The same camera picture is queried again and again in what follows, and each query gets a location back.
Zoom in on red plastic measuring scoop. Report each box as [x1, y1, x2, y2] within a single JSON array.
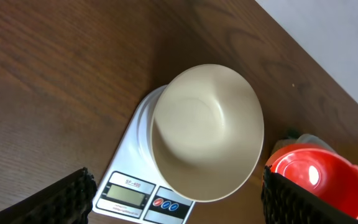
[[266, 143, 358, 219]]

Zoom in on clear plastic container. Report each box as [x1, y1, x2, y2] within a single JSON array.
[[270, 134, 336, 156]]

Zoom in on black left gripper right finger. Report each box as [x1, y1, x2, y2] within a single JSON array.
[[261, 166, 358, 224]]

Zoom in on cream round bowl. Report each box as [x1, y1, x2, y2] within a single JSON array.
[[149, 64, 264, 202]]

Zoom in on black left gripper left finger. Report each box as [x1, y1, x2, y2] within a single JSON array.
[[0, 167, 97, 224]]

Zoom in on white digital kitchen scale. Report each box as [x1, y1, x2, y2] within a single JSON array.
[[93, 86, 195, 224]]

